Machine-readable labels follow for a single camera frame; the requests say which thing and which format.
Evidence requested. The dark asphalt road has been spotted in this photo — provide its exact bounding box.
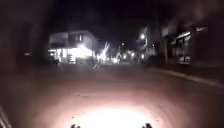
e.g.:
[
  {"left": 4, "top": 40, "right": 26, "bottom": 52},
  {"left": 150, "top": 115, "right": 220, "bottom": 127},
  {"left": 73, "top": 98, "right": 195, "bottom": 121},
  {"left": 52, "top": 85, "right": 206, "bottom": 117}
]
[{"left": 0, "top": 61, "right": 224, "bottom": 128}]

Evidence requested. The street lamp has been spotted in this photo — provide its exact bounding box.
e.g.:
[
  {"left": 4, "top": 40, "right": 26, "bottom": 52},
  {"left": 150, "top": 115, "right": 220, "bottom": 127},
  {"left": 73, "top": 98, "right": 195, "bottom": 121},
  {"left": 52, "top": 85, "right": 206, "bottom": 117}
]
[{"left": 139, "top": 32, "right": 148, "bottom": 42}]

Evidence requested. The lit pale building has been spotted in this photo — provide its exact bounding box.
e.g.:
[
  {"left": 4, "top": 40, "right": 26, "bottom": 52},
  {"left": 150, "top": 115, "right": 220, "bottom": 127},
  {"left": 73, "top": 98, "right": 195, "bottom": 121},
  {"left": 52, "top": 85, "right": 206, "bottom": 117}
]
[{"left": 47, "top": 30, "right": 100, "bottom": 64}]

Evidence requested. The pale kerb pavement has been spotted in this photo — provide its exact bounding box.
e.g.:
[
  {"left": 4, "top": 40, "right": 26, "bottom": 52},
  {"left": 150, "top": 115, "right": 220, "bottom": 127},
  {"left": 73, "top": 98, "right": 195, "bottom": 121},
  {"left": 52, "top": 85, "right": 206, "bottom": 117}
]
[{"left": 146, "top": 66, "right": 224, "bottom": 90}]

